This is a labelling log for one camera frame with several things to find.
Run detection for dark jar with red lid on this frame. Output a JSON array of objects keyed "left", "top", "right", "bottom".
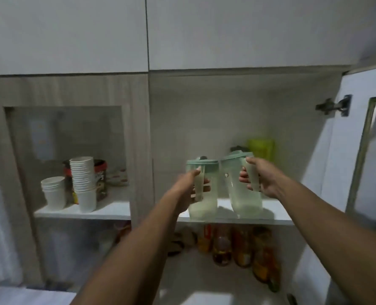
[{"left": 62, "top": 159, "right": 109, "bottom": 202}]

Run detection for clear pitcher with green lid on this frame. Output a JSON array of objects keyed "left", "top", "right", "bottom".
[
  {"left": 186, "top": 156, "right": 220, "bottom": 221},
  {"left": 219, "top": 150, "right": 264, "bottom": 219}
]

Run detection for bottle with amber liquid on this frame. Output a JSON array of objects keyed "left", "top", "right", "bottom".
[{"left": 213, "top": 224, "right": 232, "bottom": 267}]

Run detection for orange packet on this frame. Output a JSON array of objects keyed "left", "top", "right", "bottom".
[{"left": 198, "top": 224, "right": 214, "bottom": 253}]

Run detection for person's left hand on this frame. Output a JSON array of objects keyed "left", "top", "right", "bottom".
[{"left": 169, "top": 166, "right": 211, "bottom": 215}]

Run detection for person's right forearm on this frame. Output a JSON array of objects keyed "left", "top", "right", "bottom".
[{"left": 272, "top": 175, "right": 376, "bottom": 305}]

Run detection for white cabinet shelf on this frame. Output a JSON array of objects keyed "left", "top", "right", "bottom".
[{"left": 34, "top": 187, "right": 295, "bottom": 226}]

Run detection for person's right hand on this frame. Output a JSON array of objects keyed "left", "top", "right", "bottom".
[{"left": 239, "top": 157, "right": 285, "bottom": 199}]

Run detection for tall stack of paper cups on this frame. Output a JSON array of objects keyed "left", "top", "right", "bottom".
[{"left": 69, "top": 156, "right": 98, "bottom": 213}]

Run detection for white and red packet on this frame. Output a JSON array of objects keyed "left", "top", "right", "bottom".
[{"left": 108, "top": 169, "right": 129, "bottom": 188}]

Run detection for large bottle with orange label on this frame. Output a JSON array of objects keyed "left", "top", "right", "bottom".
[{"left": 252, "top": 227, "right": 281, "bottom": 293}]

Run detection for wooden cabinet door with glass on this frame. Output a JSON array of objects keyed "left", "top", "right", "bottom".
[{"left": 0, "top": 74, "right": 154, "bottom": 287}]

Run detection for open white cabinet door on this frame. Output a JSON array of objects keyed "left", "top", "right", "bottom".
[{"left": 290, "top": 65, "right": 376, "bottom": 305}]

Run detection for short stack of paper cups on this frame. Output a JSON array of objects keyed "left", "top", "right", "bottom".
[{"left": 41, "top": 176, "right": 67, "bottom": 210}]

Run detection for person's left forearm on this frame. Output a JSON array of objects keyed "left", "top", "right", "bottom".
[{"left": 69, "top": 185, "right": 195, "bottom": 305}]

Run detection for dark food packets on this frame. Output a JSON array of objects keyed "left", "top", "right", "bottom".
[{"left": 170, "top": 229, "right": 198, "bottom": 257}]

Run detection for lime green plastic container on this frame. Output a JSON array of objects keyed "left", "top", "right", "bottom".
[{"left": 248, "top": 138, "right": 276, "bottom": 162}]

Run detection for metal cabinet hinge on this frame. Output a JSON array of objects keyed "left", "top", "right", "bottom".
[{"left": 315, "top": 94, "right": 353, "bottom": 117}]

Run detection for white upper cabinet door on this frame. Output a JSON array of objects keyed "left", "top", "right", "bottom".
[
  {"left": 0, "top": 0, "right": 149, "bottom": 76},
  {"left": 146, "top": 0, "right": 376, "bottom": 72}
]

